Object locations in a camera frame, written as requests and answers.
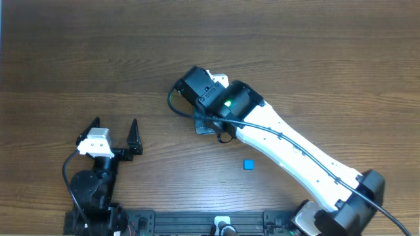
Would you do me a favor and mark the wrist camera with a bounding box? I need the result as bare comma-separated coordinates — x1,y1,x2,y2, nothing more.
205,69,230,89
77,127,116,159

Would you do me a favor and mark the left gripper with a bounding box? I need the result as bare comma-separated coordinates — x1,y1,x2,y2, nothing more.
75,117,144,162

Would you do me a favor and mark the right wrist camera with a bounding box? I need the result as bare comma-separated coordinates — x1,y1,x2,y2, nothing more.
205,69,230,89

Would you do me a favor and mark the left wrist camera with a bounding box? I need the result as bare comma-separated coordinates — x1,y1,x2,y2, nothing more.
77,127,116,159

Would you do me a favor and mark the mounting rail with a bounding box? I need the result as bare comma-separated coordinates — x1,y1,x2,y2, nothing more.
64,209,298,236

